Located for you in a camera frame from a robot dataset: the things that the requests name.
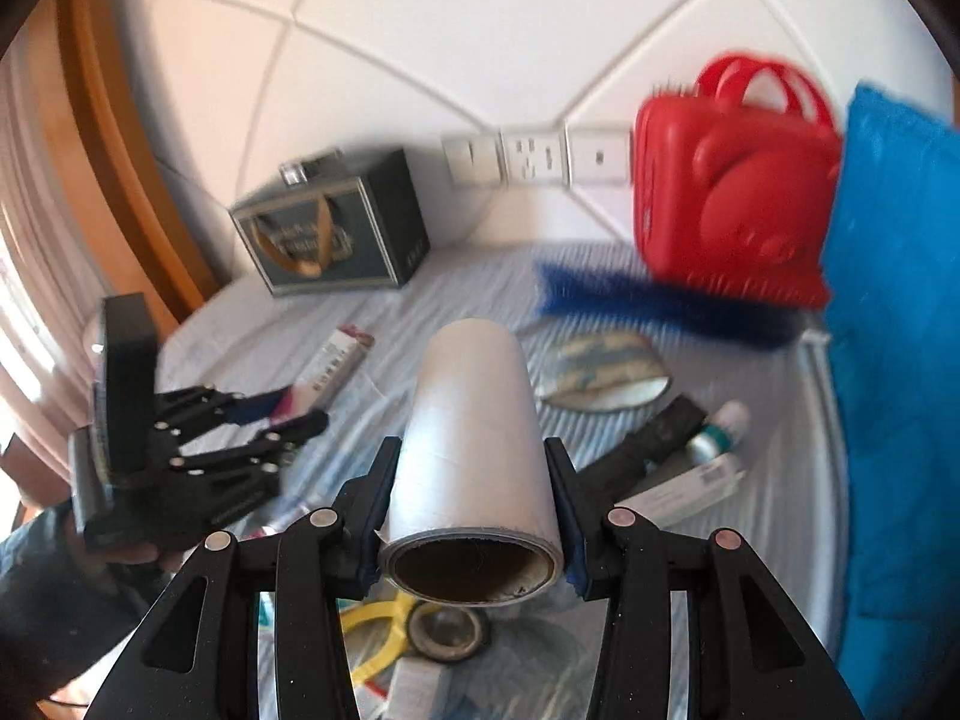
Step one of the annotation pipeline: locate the oval patterned dish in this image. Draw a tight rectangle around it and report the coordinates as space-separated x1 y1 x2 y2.
534 331 670 413

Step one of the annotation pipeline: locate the white paper packet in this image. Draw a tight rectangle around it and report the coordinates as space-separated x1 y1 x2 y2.
386 656 458 720

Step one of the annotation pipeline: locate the black rectangular bar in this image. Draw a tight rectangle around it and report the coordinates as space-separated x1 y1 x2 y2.
577 396 710 511

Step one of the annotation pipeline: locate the yellow duck snowball clamp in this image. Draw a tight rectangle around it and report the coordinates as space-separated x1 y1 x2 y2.
339 589 417 691

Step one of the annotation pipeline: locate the white ointment box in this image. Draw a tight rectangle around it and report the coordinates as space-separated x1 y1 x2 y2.
615 457 747 533

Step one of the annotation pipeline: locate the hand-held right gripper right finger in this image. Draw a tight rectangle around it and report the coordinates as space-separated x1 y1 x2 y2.
544 436 863 720

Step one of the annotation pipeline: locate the red bear-embossed case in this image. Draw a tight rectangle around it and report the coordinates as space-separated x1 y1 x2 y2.
634 52 845 308

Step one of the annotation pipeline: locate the blue plastic crate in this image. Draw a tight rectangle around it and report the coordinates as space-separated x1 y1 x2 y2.
821 82 960 642

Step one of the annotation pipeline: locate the small metal clip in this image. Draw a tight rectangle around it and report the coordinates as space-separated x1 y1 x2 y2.
279 157 342 187

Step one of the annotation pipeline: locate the green bottle with white cap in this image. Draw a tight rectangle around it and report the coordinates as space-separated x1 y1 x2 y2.
686 401 752 470

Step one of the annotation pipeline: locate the blue bottle brush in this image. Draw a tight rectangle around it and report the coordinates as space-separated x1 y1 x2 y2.
534 259 807 350

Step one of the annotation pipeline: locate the white paper roll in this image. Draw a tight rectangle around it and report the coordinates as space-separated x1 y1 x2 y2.
375 319 567 605

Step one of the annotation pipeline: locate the wooden door frame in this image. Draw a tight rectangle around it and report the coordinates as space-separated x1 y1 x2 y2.
56 0 222 316

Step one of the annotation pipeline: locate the white wall switch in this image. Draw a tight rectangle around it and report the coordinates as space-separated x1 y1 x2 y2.
442 133 502 188

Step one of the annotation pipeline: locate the pale curtain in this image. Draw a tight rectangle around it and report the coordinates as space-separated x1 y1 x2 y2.
0 37 98 466

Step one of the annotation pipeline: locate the white wall power socket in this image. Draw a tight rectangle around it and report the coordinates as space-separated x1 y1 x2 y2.
501 129 567 187

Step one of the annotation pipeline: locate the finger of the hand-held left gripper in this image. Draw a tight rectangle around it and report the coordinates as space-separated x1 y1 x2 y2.
154 384 301 440
169 409 331 500

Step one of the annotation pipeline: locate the pink and white tube box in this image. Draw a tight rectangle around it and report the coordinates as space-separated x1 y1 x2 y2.
274 324 376 421

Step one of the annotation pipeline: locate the striped cloth-covered desktop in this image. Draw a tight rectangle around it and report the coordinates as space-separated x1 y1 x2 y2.
82 240 848 720

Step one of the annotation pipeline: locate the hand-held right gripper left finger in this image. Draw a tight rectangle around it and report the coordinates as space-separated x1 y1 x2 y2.
88 435 406 720

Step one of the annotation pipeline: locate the dark gift box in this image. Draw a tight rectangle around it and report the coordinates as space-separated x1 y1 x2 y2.
229 148 432 297

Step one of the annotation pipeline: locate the white single-hole wall socket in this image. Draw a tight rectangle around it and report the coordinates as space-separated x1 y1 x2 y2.
564 127 635 185

